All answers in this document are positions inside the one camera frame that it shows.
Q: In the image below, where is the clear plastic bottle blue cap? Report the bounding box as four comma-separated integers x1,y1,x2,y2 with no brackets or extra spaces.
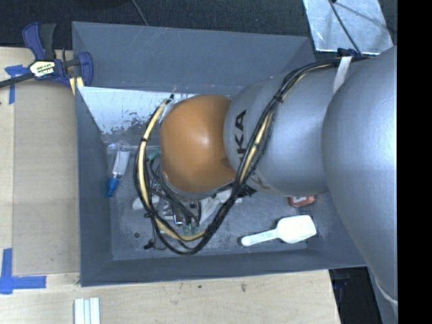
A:
105,141,133,198

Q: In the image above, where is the white plastic scoop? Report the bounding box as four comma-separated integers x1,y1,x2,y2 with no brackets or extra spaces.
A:
240,214,318,248

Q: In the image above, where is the orange and white packet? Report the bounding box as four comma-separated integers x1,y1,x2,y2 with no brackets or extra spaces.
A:
287,195,317,209

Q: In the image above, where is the pale wood flat board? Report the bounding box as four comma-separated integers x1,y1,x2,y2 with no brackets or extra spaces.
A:
12,78,82,277

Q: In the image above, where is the grey metal bin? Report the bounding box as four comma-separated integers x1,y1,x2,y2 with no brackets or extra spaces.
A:
71,20,369,288

